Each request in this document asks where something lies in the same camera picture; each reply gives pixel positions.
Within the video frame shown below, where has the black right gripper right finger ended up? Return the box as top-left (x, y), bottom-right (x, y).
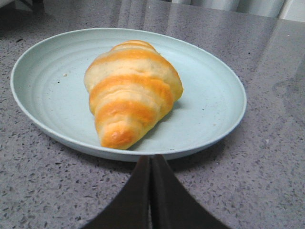
top-left (150, 155), bottom-right (228, 229)

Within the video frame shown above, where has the white curtain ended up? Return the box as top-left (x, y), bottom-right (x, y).
top-left (172, 0), bottom-right (305, 22)

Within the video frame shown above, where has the white toaster oven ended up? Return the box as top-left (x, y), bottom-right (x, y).
top-left (0, 0), bottom-right (45, 16)

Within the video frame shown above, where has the golden croissant bread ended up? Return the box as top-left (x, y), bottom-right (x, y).
top-left (84, 40), bottom-right (183, 150)

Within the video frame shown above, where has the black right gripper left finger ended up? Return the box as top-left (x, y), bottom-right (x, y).
top-left (83, 156), bottom-right (150, 229)

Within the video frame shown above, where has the light green round plate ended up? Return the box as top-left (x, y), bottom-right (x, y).
top-left (10, 28), bottom-right (246, 162)

